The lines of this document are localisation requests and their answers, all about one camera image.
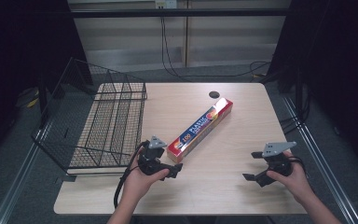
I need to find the person's right hand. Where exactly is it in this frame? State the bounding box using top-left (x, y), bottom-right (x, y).
top-left (266, 150), bottom-right (317, 207)

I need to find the long red plastic wrap box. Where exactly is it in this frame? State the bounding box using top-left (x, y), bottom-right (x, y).
top-left (166, 97), bottom-right (234, 164)

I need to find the white wall outlet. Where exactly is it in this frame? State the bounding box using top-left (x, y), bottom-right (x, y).
top-left (155, 0), bottom-right (178, 9)

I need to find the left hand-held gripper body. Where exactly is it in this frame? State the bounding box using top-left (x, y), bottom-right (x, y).
top-left (137, 134), bottom-right (171, 177)

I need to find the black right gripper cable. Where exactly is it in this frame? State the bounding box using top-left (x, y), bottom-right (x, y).
top-left (286, 155), bottom-right (310, 181)

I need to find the metal floor rail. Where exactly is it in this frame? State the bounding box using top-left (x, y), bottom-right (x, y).
top-left (282, 95), bottom-right (358, 224)
top-left (0, 122), bottom-right (54, 224)

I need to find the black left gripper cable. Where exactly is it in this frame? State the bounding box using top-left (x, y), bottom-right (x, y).
top-left (113, 140), bottom-right (150, 210)

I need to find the dark curtain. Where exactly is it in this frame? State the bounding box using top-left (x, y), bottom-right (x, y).
top-left (0, 0), bottom-right (94, 175)
top-left (265, 0), bottom-right (358, 175)

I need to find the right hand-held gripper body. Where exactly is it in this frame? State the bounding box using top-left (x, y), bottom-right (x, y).
top-left (260, 141), bottom-right (297, 185)

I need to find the yellow and grey floor object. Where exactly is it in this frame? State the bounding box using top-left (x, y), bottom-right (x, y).
top-left (14, 86), bottom-right (42, 109)

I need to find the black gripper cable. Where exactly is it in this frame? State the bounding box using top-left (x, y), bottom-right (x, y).
top-left (286, 155), bottom-right (310, 181)
top-left (113, 140), bottom-right (150, 210)

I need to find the bundle of black cables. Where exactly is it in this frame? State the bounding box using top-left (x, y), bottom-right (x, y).
top-left (279, 88), bottom-right (312, 135)

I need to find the black floor cable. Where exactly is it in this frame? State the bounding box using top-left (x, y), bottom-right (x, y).
top-left (159, 16), bottom-right (272, 79)

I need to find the black horizontal metal bar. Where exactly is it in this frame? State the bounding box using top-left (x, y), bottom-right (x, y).
top-left (70, 7), bottom-right (291, 19)

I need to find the person's left hand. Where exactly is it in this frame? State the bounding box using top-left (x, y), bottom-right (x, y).
top-left (121, 148), bottom-right (171, 203)

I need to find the black wire basket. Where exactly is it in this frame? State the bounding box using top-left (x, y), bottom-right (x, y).
top-left (31, 56), bottom-right (149, 176)

